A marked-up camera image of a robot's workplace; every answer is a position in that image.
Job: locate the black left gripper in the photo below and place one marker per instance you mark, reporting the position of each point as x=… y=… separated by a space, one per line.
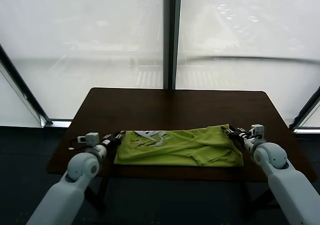
x=111 y=143

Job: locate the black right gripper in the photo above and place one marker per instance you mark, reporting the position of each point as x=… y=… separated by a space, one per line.
x=241 y=136

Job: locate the green printed t-shirt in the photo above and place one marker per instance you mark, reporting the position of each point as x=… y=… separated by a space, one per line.
x=180 y=147

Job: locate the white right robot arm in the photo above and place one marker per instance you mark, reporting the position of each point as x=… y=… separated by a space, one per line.
x=282 y=172

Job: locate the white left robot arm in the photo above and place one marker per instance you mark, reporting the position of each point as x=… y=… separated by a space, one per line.
x=75 y=177

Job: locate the dark vertical window mullion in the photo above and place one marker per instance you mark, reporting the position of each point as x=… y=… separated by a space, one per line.
x=172 y=35

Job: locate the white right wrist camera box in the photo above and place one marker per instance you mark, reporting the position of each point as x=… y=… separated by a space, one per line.
x=257 y=132

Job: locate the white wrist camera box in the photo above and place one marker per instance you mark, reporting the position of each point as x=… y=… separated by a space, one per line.
x=257 y=132
x=89 y=139

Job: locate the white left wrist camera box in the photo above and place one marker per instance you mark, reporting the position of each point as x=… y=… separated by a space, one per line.
x=89 y=139

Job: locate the black table leg frame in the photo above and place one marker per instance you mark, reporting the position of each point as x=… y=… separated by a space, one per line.
x=98 y=192
x=255 y=195

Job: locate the slanted dark window frame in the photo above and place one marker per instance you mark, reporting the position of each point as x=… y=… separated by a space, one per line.
x=25 y=90
x=305 y=110

